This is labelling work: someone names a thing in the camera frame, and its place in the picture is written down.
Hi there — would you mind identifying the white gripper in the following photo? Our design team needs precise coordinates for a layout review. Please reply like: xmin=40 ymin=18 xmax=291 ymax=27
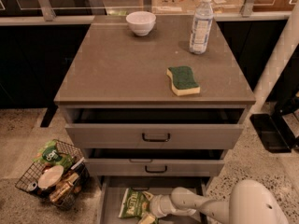
xmin=137 ymin=191 xmax=175 ymax=224

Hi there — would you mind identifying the green jalapeno chip bag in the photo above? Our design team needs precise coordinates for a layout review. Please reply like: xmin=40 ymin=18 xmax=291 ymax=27
xmin=119 ymin=188 xmax=150 ymax=219

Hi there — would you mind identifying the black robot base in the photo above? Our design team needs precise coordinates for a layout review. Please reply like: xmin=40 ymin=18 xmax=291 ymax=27
xmin=249 ymin=91 xmax=299 ymax=153

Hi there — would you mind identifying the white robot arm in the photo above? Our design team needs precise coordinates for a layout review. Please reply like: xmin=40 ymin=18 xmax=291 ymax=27
xmin=138 ymin=179 xmax=289 ymax=224

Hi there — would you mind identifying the grey bottom drawer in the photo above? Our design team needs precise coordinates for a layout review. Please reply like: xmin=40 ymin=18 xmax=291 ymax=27
xmin=97 ymin=176 xmax=206 ymax=224

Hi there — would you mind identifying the grey drawer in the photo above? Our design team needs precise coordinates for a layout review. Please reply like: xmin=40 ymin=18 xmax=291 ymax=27
xmin=86 ymin=148 xmax=224 ymax=177
xmin=66 ymin=108 xmax=243 ymax=149
xmin=97 ymin=176 xmax=206 ymax=224

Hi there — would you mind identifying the grey middle drawer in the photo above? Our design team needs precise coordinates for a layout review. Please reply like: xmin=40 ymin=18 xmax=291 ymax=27
xmin=86 ymin=148 xmax=224 ymax=177

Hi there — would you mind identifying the grey top drawer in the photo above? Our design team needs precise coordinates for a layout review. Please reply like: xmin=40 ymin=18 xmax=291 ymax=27
xmin=66 ymin=108 xmax=243 ymax=149

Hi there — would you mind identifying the grey drawer cabinet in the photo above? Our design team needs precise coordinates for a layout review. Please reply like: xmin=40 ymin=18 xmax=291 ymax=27
xmin=53 ymin=14 xmax=257 ymax=224

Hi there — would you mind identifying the green snack bag in basket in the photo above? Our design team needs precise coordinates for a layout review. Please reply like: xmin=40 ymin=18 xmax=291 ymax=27
xmin=34 ymin=140 xmax=73 ymax=170

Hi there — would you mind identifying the brown snack packet in basket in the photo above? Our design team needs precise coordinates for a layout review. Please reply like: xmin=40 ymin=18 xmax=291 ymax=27
xmin=50 ymin=173 xmax=79 ymax=203

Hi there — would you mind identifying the white bowl in basket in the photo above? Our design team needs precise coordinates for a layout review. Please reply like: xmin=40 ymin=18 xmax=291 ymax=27
xmin=38 ymin=165 xmax=64 ymax=189

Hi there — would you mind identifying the soda can in basket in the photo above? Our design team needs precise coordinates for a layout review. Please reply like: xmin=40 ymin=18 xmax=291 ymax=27
xmin=26 ymin=181 xmax=38 ymax=193

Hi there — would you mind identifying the green and yellow sponge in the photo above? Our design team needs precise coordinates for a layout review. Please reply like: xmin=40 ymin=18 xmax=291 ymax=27
xmin=166 ymin=66 xmax=200 ymax=96

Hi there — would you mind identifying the white ceramic bowl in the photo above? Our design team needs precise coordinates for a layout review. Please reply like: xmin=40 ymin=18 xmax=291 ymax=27
xmin=126 ymin=11 xmax=156 ymax=36

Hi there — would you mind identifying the clear plastic water bottle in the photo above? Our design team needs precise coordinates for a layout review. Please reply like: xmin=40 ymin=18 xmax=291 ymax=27
xmin=189 ymin=0 xmax=213 ymax=54

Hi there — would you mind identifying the black wire basket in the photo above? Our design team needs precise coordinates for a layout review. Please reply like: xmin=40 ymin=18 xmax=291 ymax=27
xmin=15 ymin=139 xmax=89 ymax=210

